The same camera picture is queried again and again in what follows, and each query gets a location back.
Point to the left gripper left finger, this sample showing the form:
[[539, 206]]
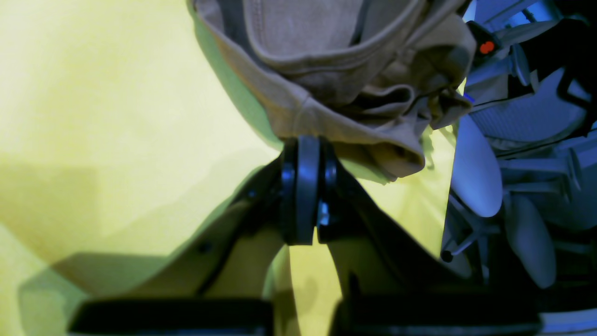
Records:
[[215, 286]]

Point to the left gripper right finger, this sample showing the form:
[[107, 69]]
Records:
[[389, 283]]

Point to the brown T-shirt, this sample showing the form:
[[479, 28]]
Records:
[[370, 73]]

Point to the yellow table cloth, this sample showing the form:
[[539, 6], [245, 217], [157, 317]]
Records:
[[122, 132]]

